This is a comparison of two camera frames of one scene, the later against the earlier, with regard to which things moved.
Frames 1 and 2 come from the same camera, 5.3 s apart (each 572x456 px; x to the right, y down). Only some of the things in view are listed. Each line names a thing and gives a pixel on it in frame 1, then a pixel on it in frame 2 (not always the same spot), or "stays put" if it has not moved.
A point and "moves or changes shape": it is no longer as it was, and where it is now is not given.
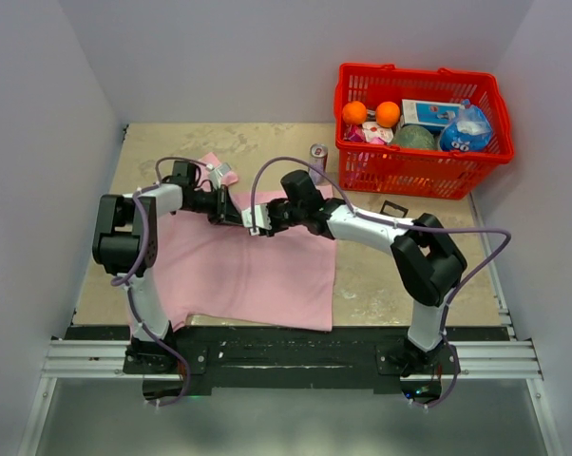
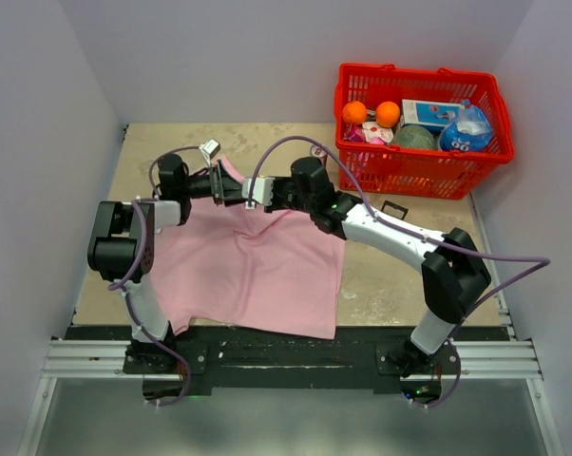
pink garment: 203,268 moves or changes shape
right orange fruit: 388,114 stays put
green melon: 413,136 stays put
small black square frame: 390,203 stays put
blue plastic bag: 469,130 stays put
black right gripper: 275,229 to 277,182
